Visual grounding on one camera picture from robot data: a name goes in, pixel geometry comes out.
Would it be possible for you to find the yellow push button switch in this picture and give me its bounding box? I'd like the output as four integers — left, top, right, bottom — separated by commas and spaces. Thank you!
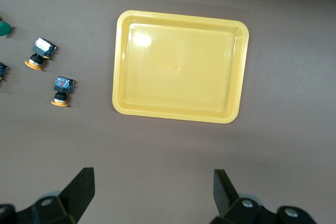
24, 37, 58, 71
50, 76, 76, 108

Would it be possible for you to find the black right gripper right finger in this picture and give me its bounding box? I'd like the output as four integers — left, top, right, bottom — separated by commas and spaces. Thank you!
209, 169, 319, 224

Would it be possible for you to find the green push button switch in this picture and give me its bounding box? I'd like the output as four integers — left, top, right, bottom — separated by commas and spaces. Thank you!
0, 15, 14, 37

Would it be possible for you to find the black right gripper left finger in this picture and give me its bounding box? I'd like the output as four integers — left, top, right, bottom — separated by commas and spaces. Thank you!
0, 167, 96, 224

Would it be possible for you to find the yellow plastic tray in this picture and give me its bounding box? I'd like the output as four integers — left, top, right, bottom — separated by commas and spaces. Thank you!
112, 9, 250, 124

